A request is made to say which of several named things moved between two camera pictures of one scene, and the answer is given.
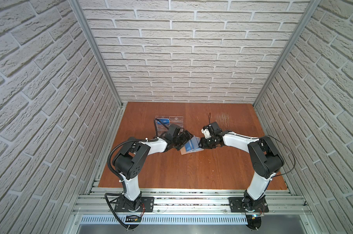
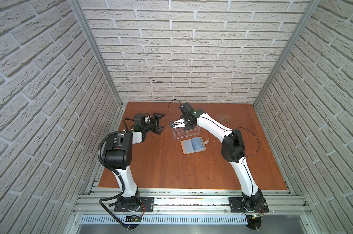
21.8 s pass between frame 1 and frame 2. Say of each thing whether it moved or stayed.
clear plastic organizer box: moved
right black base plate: stayed
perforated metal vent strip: stayed
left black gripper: moved
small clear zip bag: stayed
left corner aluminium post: stayed
